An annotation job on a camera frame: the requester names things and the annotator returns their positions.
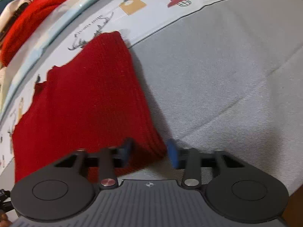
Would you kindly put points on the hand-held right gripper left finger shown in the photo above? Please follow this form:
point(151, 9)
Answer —
point(127, 147)

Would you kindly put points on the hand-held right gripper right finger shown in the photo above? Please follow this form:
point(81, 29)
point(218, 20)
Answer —
point(172, 153)

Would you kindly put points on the dark red knit sweater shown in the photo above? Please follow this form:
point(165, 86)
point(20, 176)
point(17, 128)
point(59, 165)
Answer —
point(94, 87)

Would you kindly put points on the grey printed bed sheet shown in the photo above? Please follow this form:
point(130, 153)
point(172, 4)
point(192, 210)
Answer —
point(213, 75)

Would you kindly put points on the cream folded blanket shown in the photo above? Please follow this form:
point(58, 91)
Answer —
point(2, 75)

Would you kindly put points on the light blue quilt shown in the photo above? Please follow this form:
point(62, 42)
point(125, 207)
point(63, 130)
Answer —
point(71, 7)

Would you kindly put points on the red folded blanket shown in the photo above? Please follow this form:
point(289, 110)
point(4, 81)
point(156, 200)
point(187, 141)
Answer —
point(28, 21)

